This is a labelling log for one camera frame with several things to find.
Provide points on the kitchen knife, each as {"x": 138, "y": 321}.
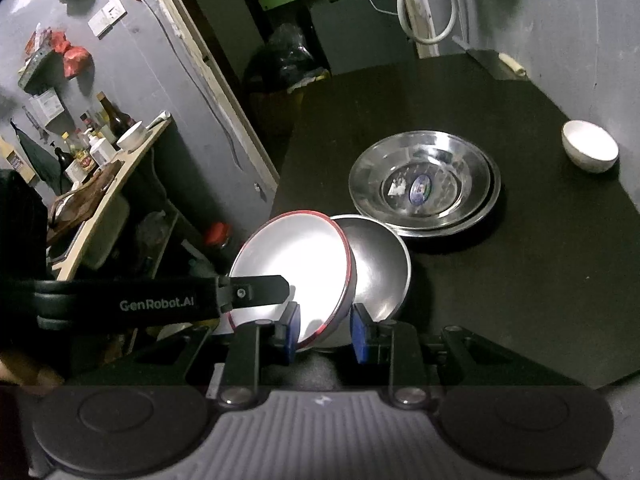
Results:
{"x": 487, "y": 57}

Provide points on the wooden counter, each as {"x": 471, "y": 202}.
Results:
{"x": 135, "y": 157}

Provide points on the large steel plate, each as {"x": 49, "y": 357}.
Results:
{"x": 435, "y": 233}

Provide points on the white red-rimmed bowl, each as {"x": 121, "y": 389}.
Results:
{"x": 290, "y": 255}

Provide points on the steel bowl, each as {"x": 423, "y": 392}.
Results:
{"x": 380, "y": 260}

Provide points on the steel plate with stickers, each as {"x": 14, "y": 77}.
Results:
{"x": 380, "y": 170}

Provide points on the door frame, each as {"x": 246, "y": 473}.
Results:
{"x": 220, "y": 85}

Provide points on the person's left hand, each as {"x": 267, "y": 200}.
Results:
{"x": 27, "y": 372}

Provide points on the black plastic bag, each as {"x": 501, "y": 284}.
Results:
{"x": 285, "y": 55}

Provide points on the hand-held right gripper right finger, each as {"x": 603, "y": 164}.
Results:
{"x": 360, "y": 332}

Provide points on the white jar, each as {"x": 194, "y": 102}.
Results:
{"x": 102, "y": 152}

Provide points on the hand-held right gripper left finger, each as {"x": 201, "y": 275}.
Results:
{"x": 294, "y": 332}

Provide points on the white wall box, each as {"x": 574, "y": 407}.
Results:
{"x": 47, "y": 105}

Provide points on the dark green cloth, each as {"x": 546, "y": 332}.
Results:
{"x": 40, "y": 160}

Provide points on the red-capped bottle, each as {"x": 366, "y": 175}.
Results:
{"x": 218, "y": 237}

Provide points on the white wall switch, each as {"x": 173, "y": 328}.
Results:
{"x": 107, "y": 16}

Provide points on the small wall rack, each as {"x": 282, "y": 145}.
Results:
{"x": 36, "y": 72}

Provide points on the white tube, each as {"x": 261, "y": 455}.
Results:
{"x": 157, "y": 119}

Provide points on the dark cabinet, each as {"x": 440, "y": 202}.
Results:
{"x": 360, "y": 35}

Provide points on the dark glass bottle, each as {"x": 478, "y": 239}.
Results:
{"x": 116, "y": 117}

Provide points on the red plastic bag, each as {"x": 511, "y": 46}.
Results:
{"x": 59, "y": 40}
{"x": 77, "y": 60}

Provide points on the yellow box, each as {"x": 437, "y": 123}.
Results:
{"x": 272, "y": 107}

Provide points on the white bowl on counter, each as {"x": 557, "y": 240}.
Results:
{"x": 131, "y": 137}

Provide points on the red-labelled bottle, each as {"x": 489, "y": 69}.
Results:
{"x": 82, "y": 160}

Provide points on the wooden cutting board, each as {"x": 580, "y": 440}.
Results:
{"x": 85, "y": 197}

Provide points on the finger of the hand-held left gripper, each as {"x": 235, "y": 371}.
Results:
{"x": 255, "y": 291}

